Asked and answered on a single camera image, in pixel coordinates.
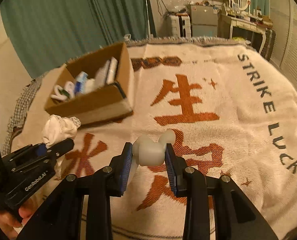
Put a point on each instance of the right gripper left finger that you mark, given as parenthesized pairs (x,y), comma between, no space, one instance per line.
(60,215)

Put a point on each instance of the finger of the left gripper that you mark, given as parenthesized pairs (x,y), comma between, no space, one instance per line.
(52,153)
(24,155)

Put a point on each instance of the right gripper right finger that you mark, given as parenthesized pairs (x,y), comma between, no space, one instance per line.
(235,215)

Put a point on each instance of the white lace cloth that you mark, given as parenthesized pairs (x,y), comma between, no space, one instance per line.
(58,129)

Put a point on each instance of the blue white tissue pack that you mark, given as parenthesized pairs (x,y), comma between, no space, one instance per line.
(80,82)

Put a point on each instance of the black framed white packet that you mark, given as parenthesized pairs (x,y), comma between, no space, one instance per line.
(106,74)

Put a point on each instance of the person left hand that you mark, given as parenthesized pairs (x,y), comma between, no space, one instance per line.
(8,223)

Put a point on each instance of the checkered bed sheet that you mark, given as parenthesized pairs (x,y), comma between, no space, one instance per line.
(18,118)

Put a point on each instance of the brown cardboard box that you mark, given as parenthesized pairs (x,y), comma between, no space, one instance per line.
(108,90)

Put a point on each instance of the green curtain left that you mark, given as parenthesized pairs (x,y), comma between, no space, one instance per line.
(46,33)

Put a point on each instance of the white stick vacuum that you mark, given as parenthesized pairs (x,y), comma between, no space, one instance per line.
(148,20)

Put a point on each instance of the white louvered wardrobe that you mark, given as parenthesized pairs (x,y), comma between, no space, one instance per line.
(283,14)

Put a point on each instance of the white ribbed suitcase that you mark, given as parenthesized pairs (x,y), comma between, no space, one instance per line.
(179,25)

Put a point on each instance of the white dressing table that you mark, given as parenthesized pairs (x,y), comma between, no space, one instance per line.
(260,38)

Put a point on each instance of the grey mini fridge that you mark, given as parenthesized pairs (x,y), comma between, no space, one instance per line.
(204,20)

